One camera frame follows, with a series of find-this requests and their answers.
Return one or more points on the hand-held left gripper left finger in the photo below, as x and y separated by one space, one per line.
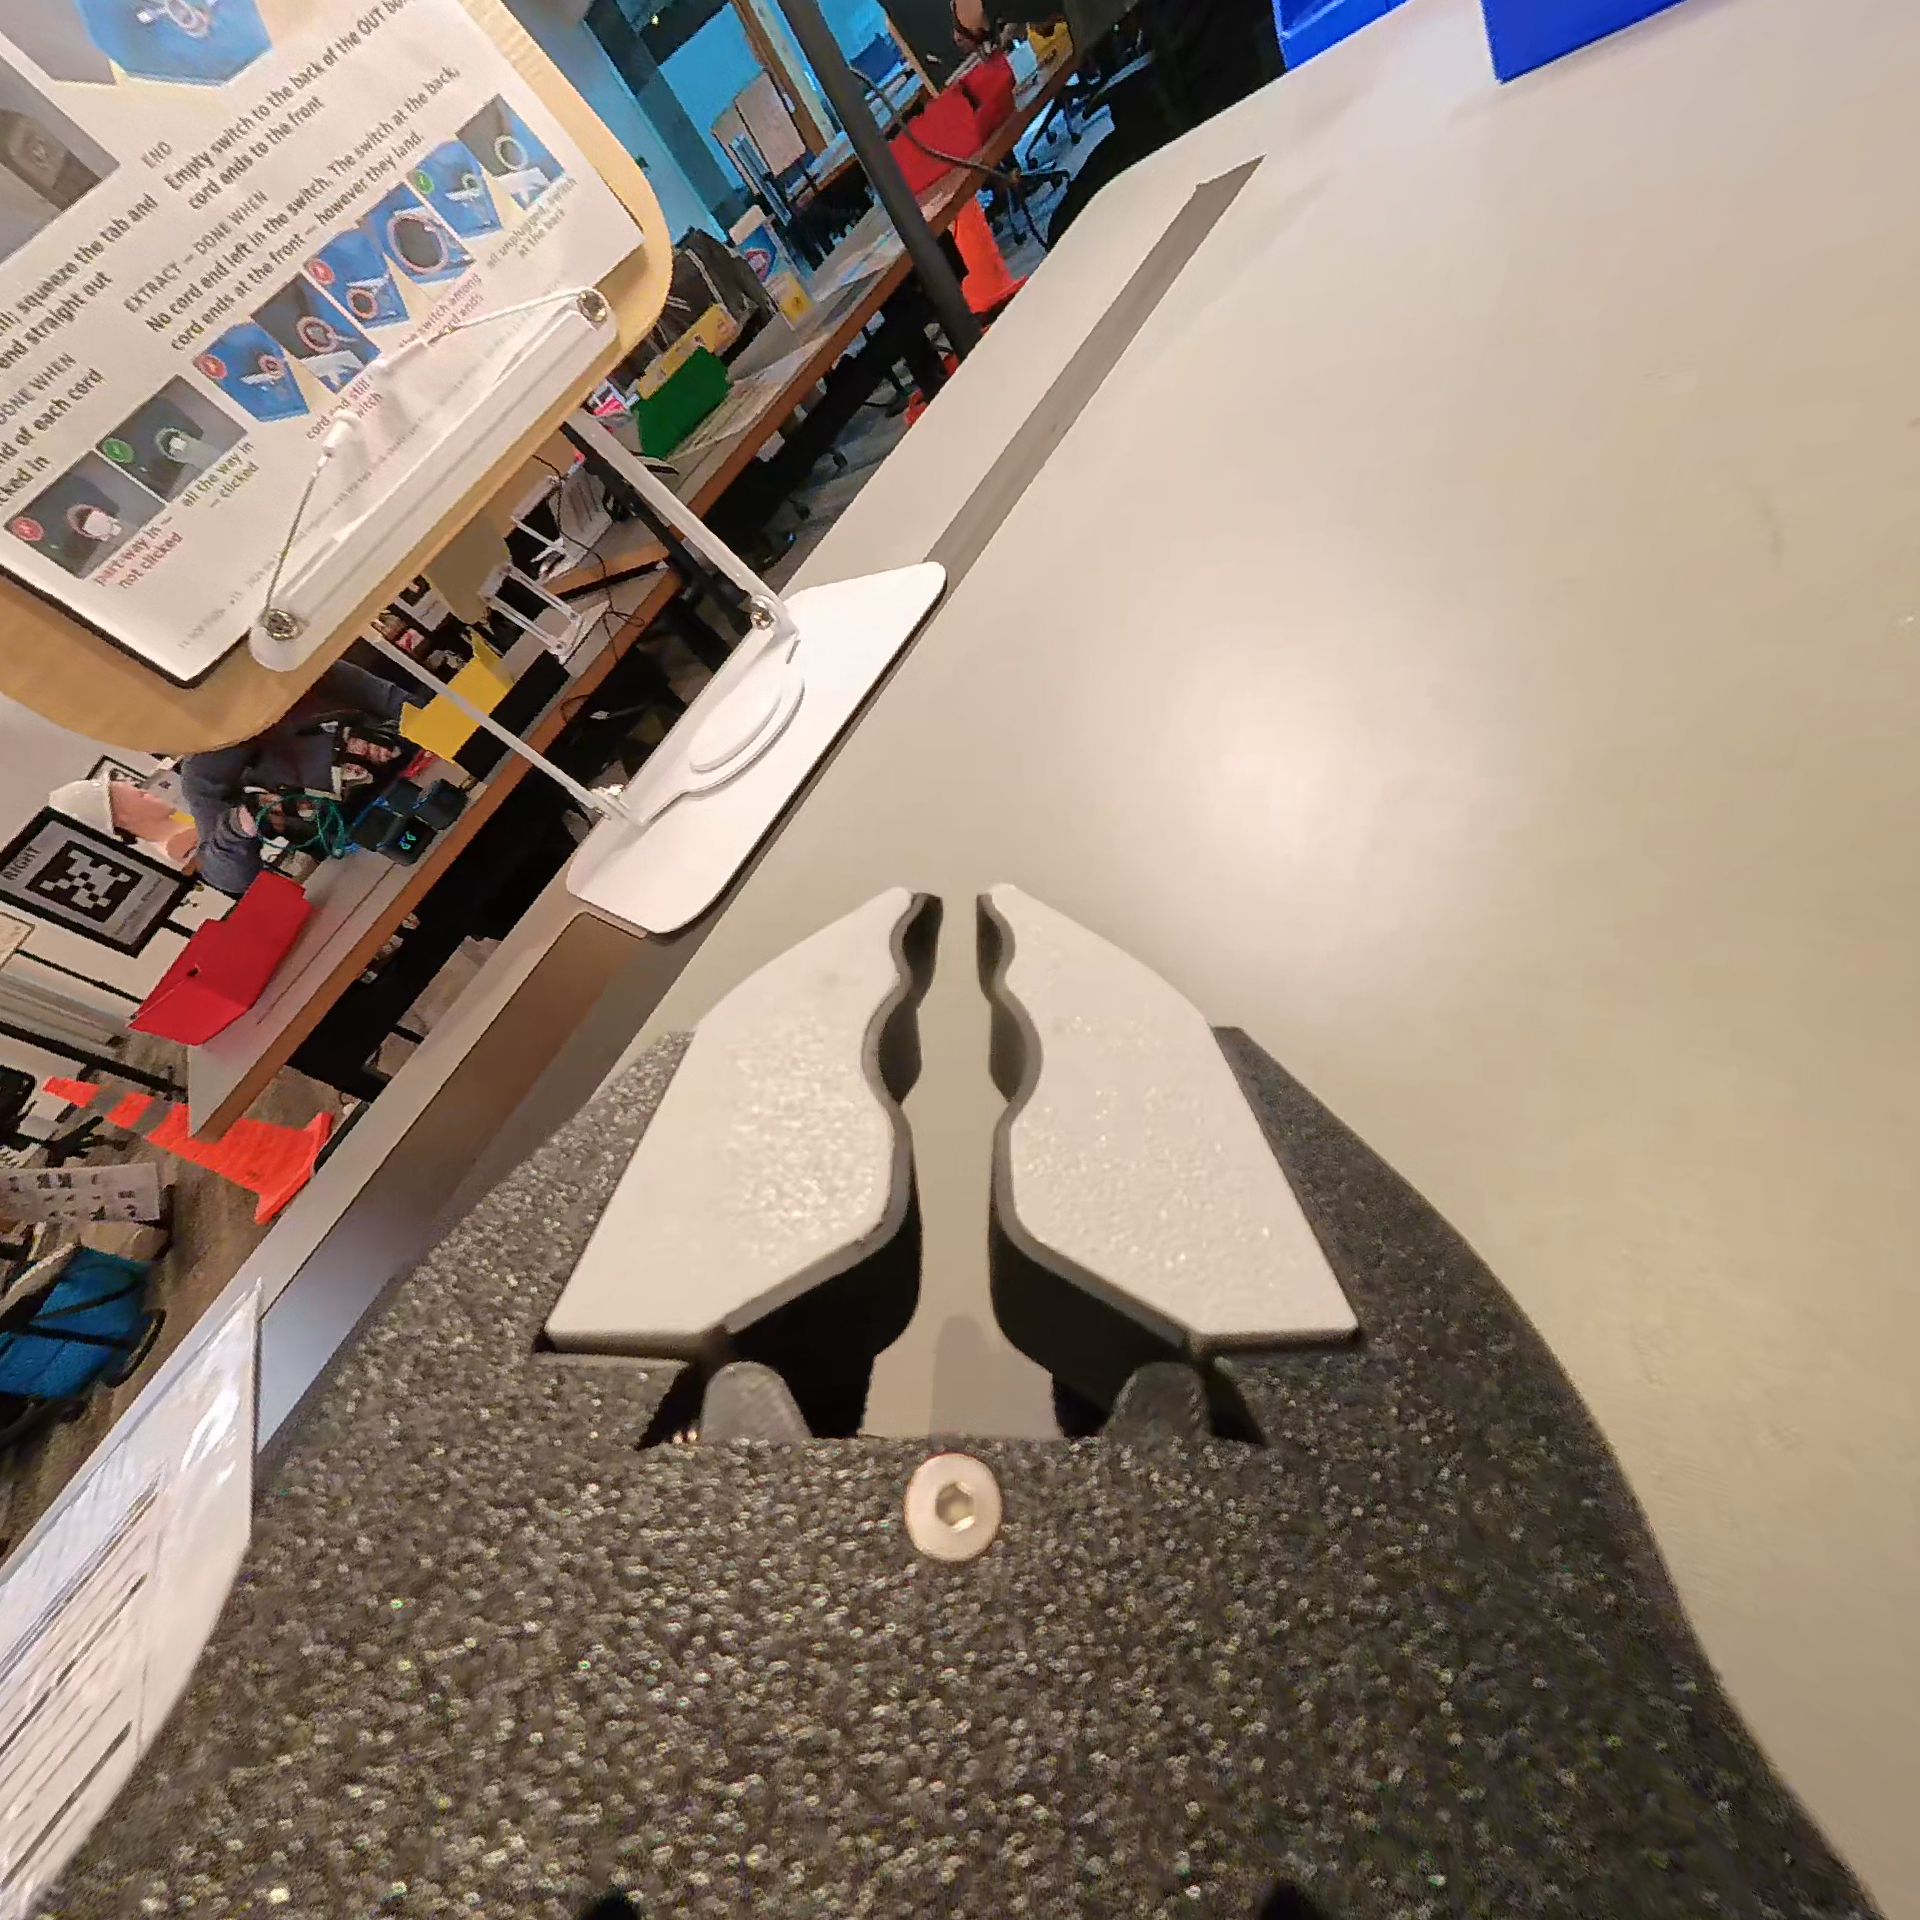
733 1171

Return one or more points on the laminated paper sheet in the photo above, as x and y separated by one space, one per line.
106 1575

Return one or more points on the printed instruction sheet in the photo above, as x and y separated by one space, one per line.
299 225

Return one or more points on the small yellow bin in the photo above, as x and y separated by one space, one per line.
451 706

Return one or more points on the black-and-white tag sign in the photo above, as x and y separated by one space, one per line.
89 886

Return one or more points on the orange traffic cone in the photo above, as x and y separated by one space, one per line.
978 265
225 1149

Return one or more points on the blue bag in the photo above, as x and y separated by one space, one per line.
66 1330

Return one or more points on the green plastic bin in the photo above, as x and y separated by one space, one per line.
682 405

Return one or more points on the red plastic bin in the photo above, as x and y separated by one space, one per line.
953 129
225 962

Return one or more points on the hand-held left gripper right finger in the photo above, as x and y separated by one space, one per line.
1155 1171

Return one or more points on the black pole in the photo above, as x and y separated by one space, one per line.
884 182

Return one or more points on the instruction board on white stand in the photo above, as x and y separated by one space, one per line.
795 661

